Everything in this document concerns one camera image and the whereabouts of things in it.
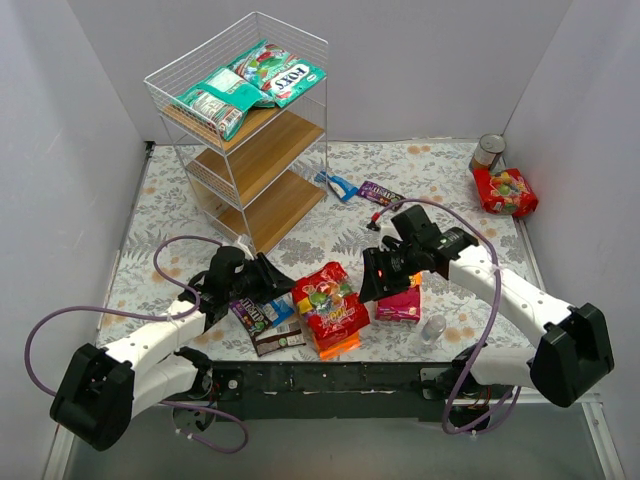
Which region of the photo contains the red fruit candy bag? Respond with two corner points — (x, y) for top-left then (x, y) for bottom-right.
(291, 261), (370, 347)

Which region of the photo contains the red fruit candy bag corner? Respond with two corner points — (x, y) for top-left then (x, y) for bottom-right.
(473, 168), (538, 218)

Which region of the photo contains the teal mint candy bag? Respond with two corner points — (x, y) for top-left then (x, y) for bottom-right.
(174, 67), (276, 141)

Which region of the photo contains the green Fox's mint candy bag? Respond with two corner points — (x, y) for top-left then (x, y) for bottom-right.
(228, 39), (326, 108)

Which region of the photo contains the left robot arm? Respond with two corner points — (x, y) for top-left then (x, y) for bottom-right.
(50, 246), (418, 451)

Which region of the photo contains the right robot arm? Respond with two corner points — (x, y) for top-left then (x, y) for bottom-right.
(359, 205), (614, 407)

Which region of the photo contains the blue candy bar wrapper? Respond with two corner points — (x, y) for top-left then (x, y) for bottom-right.
(261, 297), (294, 327)

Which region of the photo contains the purple M&M's candy bag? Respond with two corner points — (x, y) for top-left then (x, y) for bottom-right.
(229, 299), (273, 338)

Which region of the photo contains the blue candy wrapper near shelf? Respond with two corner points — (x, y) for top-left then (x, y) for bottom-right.
(314, 171), (358, 203)

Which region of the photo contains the pink Scrub Daddy box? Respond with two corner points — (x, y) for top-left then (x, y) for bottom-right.
(375, 273), (422, 324)

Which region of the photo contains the brown chocolate bar wrapper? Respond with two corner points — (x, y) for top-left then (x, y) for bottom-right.
(252, 321), (306, 357)

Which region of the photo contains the clear plastic bottle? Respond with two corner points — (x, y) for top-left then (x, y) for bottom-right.
(420, 314), (447, 343)

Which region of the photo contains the orange Scrub Daddy box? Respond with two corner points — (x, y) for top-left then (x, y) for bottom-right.
(314, 332), (361, 361)

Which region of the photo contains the metal tin can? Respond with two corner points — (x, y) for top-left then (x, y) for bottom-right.
(469, 133), (506, 171)

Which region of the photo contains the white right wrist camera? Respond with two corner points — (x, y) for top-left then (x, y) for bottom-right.
(379, 224), (401, 251)

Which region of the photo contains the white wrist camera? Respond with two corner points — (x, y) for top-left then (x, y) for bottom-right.
(232, 234), (255, 260)
(379, 224), (401, 251)

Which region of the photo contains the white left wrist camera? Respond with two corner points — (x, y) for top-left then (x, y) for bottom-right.
(232, 234), (255, 260)

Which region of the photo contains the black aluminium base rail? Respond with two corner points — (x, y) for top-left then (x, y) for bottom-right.
(64, 357), (601, 426)

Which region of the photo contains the white wire wooden shelf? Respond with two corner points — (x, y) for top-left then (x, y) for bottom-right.
(144, 12), (328, 253)

